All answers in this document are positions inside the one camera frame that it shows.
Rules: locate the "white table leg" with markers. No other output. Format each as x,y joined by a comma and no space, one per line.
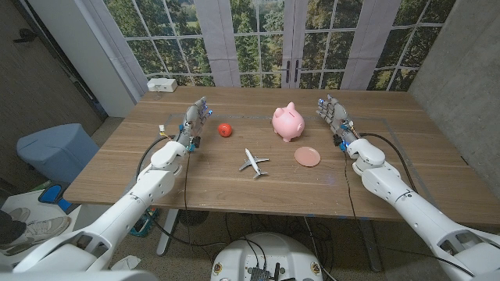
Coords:
167,234

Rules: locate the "grey tape outline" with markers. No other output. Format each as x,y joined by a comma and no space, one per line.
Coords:
242,116

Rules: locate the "white plastic box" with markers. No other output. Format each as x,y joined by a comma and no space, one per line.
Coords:
162,84

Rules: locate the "white sneaker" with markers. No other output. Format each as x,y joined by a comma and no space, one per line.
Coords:
19,214
43,230

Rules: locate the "dark trouser leg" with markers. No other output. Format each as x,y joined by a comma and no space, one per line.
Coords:
9,228

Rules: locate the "red toy tomato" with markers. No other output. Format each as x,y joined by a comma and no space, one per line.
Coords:
225,130

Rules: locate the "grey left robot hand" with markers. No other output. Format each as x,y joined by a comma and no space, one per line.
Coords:
191,117

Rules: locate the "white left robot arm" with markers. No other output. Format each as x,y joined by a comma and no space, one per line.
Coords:
129,203

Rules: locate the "white robot torso base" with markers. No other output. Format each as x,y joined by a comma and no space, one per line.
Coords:
269,253

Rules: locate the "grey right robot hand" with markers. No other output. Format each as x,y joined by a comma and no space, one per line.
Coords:
339,115

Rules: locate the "grey table leg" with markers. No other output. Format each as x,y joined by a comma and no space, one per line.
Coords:
370,246

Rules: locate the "pink plastic piggy bank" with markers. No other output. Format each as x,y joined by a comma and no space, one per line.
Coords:
288,123

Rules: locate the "teal basket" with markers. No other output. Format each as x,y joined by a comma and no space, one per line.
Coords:
142,224

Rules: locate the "white toy airplane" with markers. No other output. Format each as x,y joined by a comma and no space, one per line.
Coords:
253,162

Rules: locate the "printed window backdrop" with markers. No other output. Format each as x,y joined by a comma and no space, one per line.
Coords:
218,39

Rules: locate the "blue and black object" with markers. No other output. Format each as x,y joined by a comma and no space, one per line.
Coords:
51,194

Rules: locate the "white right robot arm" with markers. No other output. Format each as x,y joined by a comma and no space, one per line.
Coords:
414,207

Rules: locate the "pink round plate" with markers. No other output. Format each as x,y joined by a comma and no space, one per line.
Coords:
307,156

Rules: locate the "crumpled white paper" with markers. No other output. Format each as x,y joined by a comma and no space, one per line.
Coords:
126,263

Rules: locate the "blue-grey bin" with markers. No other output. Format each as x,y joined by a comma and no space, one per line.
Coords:
56,152

